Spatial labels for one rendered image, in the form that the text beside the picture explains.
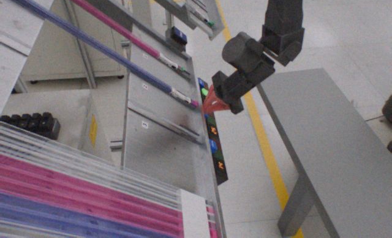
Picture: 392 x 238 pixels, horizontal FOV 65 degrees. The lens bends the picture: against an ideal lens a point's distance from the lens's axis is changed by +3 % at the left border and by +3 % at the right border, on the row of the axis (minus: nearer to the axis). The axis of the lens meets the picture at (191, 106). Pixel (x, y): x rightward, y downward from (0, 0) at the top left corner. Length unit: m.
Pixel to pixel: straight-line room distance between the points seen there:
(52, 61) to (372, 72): 1.98
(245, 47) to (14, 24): 0.40
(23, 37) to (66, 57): 1.35
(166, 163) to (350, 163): 0.50
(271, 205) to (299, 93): 0.61
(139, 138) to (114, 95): 1.35
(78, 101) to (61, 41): 0.91
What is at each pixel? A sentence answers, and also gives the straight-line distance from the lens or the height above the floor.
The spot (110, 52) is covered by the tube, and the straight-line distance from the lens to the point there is 0.64.
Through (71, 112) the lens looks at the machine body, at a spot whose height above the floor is 0.62.
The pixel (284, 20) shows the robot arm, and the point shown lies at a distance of 0.64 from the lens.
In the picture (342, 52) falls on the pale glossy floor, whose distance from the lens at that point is 2.41.
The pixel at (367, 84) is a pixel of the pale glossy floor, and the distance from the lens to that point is 2.19.
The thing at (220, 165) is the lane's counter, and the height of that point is 0.66.
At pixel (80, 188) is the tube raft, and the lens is 0.42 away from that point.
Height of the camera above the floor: 1.25
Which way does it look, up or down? 45 degrees down
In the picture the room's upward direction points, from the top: straight up
